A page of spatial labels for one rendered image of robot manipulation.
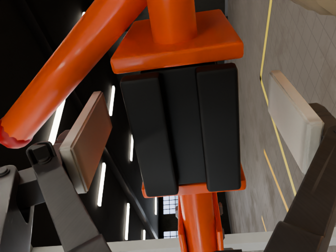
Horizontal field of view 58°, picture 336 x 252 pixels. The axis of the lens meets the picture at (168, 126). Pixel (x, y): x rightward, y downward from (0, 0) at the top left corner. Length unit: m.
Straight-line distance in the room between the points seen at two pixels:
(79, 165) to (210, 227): 0.10
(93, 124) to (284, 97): 0.11
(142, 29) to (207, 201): 0.11
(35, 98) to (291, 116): 0.14
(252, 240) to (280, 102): 3.06
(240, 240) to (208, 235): 3.00
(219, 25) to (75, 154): 0.10
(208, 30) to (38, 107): 0.11
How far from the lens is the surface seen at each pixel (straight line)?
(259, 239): 3.24
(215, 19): 0.18
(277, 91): 0.19
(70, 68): 0.18
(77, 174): 0.16
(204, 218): 0.21
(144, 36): 0.17
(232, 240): 3.21
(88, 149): 0.17
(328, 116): 0.17
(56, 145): 0.18
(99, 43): 0.17
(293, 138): 0.17
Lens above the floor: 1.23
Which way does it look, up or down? 6 degrees up
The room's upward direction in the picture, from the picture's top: 96 degrees counter-clockwise
